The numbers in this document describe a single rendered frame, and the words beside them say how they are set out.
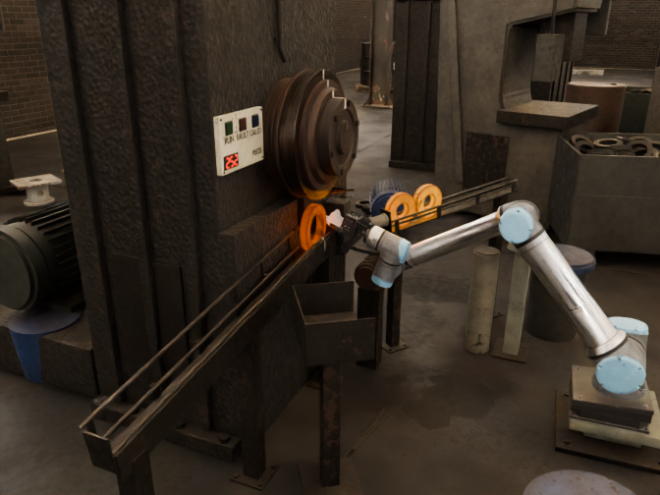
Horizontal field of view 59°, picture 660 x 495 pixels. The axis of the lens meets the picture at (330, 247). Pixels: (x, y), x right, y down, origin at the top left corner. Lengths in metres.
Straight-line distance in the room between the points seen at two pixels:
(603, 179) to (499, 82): 1.16
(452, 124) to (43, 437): 3.62
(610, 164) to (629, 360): 2.02
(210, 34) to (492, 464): 1.75
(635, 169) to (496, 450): 2.23
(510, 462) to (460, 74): 3.19
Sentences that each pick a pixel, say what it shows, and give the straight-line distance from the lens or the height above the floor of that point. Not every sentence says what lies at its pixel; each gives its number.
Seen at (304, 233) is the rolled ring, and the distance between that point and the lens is 2.22.
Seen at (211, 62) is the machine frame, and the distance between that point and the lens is 1.83.
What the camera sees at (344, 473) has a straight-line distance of 2.24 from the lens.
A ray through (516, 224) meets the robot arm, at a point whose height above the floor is 0.86.
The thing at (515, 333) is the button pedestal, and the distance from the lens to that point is 2.95.
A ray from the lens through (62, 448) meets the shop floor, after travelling 2.55.
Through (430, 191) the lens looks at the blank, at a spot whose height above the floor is 0.78.
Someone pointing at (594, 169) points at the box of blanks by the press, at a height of 0.65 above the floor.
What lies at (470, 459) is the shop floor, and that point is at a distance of 2.36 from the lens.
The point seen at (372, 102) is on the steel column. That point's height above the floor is 0.06.
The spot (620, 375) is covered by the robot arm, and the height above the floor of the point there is 0.40.
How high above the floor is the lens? 1.52
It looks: 21 degrees down
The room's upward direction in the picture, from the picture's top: straight up
